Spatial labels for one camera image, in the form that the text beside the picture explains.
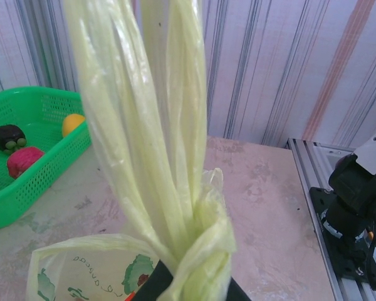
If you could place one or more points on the yellow avocado-print plastic bag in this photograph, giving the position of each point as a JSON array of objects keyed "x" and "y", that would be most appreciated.
[{"x": 128, "y": 125}]

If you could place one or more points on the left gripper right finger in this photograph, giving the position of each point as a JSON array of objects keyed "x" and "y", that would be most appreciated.
[{"x": 236, "y": 293}]

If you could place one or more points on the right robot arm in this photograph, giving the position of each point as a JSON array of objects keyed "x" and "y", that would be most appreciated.
[{"x": 351, "y": 188}]

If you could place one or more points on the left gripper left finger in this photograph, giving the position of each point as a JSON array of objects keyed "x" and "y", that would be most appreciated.
[{"x": 152, "y": 285}]

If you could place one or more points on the pink-red fake apple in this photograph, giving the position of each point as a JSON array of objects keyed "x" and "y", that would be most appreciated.
[{"x": 23, "y": 160}]

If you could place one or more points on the yellow fake lemon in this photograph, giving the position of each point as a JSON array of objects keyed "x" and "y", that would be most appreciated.
[{"x": 72, "y": 123}]

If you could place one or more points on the dark fake mangosteen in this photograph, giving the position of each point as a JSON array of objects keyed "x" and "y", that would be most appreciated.
[{"x": 7, "y": 135}]

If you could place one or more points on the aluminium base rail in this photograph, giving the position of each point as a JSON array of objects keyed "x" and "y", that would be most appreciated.
[{"x": 304, "y": 163}]

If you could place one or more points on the green plastic basket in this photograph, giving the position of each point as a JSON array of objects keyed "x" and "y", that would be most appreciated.
[{"x": 34, "y": 194}]

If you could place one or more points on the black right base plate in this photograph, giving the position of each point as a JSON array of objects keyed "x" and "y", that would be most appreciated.
[{"x": 319, "y": 203}]

